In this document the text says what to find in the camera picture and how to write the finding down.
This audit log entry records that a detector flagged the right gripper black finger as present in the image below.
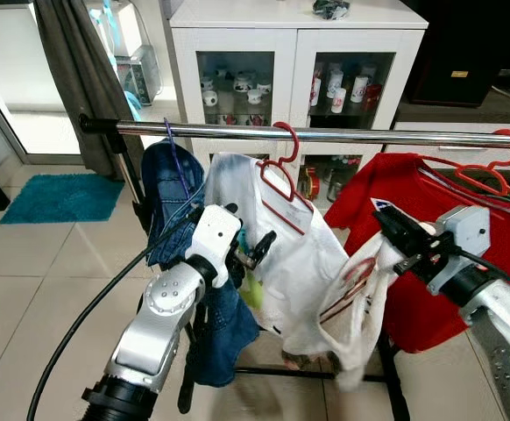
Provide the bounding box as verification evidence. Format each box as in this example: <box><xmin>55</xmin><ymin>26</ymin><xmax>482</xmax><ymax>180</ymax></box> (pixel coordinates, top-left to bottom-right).
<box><xmin>376</xmin><ymin>206</ymin><xmax>427</xmax><ymax>245</ymax></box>
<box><xmin>379</xmin><ymin>224</ymin><xmax>416</xmax><ymax>257</ymax></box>

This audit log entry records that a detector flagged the white t-shirt with green print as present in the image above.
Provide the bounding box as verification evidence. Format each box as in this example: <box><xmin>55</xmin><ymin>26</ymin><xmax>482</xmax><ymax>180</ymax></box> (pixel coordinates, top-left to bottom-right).
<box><xmin>204</xmin><ymin>152</ymin><xmax>351</xmax><ymax>356</ymax></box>

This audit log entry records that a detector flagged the red round tin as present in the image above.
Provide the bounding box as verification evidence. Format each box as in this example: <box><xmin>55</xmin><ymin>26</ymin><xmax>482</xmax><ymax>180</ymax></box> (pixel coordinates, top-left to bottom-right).
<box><xmin>301</xmin><ymin>167</ymin><xmax>321</xmax><ymax>202</ymax></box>

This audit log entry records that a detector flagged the red Guess t-shirt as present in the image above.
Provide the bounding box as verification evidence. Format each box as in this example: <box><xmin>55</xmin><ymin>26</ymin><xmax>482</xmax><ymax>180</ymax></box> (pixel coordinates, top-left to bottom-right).
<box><xmin>323</xmin><ymin>151</ymin><xmax>510</xmax><ymax>353</ymax></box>

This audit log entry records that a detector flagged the blue denim garment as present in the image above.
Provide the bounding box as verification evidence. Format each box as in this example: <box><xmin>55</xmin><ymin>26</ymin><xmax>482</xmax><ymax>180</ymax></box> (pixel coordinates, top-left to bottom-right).
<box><xmin>141</xmin><ymin>140</ymin><xmax>260</xmax><ymax>387</ymax></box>

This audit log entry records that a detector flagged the red drink can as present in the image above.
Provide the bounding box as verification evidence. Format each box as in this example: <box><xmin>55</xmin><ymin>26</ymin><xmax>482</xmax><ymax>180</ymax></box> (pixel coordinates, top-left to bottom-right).
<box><xmin>365</xmin><ymin>83</ymin><xmax>382</xmax><ymax>111</ymax></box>

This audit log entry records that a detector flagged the white plastic bottle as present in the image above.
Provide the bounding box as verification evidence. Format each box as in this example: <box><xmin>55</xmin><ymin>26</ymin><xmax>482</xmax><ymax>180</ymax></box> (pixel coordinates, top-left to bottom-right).
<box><xmin>329</xmin><ymin>86</ymin><xmax>346</xmax><ymax>115</ymax></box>

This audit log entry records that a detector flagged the white cup red print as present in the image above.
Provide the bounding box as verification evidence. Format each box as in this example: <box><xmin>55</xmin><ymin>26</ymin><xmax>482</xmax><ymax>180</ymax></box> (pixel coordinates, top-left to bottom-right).
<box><xmin>351</xmin><ymin>76</ymin><xmax>371</xmax><ymax>104</ymax></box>

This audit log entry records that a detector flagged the teal floor mat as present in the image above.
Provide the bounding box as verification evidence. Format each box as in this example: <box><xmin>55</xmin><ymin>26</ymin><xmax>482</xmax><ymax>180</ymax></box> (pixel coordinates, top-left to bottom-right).
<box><xmin>0</xmin><ymin>173</ymin><xmax>126</xmax><ymax>225</ymax></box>

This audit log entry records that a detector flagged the white glass-door cabinet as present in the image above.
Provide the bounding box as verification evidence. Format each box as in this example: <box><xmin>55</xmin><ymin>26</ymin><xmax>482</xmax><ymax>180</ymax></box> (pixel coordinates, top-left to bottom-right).
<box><xmin>169</xmin><ymin>0</ymin><xmax>429</xmax><ymax>207</ymax></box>

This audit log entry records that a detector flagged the clear plastic container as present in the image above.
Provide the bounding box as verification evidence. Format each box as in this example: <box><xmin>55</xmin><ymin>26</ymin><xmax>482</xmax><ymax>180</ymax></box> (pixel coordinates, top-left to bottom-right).
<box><xmin>89</xmin><ymin>0</ymin><xmax>162</xmax><ymax>108</ymax></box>

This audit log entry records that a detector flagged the grey curtain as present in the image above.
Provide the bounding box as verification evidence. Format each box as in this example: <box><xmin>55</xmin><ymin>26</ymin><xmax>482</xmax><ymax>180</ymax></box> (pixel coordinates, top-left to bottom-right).
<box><xmin>32</xmin><ymin>0</ymin><xmax>146</xmax><ymax>181</ymax></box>

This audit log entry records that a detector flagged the glass balcony door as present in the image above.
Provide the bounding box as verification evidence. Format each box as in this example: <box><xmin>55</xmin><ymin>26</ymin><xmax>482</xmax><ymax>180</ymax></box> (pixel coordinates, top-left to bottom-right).
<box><xmin>0</xmin><ymin>0</ymin><xmax>85</xmax><ymax>163</ymax></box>

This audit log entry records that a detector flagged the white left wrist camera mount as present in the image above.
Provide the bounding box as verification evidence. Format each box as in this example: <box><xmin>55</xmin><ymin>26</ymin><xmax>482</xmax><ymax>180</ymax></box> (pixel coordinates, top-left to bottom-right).
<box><xmin>183</xmin><ymin>204</ymin><xmax>243</xmax><ymax>266</ymax></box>

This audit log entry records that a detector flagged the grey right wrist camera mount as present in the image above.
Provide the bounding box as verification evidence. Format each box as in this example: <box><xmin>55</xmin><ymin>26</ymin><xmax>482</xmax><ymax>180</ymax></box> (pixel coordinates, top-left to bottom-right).
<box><xmin>429</xmin><ymin>206</ymin><xmax>492</xmax><ymax>295</ymax></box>

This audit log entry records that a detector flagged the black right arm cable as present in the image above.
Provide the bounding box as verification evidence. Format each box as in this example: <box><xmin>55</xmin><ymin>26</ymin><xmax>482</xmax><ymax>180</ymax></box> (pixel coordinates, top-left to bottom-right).
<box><xmin>452</xmin><ymin>248</ymin><xmax>510</xmax><ymax>303</ymax></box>

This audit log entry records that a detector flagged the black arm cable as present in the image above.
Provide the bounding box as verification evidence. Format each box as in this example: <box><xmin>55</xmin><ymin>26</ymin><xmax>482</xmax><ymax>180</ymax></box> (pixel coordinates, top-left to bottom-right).
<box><xmin>452</xmin><ymin>248</ymin><xmax>510</xmax><ymax>303</ymax></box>
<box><xmin>25</xmin><ymin>206</ymin><xmax>205</xmax><ymax>421</ymax></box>

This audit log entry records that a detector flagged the thin purple wire hanger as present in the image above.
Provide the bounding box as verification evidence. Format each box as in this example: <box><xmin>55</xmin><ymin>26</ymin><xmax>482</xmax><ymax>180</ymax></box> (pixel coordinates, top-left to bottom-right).
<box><xmin>161</xmin><ymin>117</ymin><xmax>205</xmax><ymax>220</ymax></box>

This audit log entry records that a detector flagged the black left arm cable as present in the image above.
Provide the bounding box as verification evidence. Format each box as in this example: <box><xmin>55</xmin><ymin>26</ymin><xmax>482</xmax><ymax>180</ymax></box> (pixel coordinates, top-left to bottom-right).
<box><xmin>25</xmin><ymin>206</ymin><xmax>205</xmax><ymax>421</ymax></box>

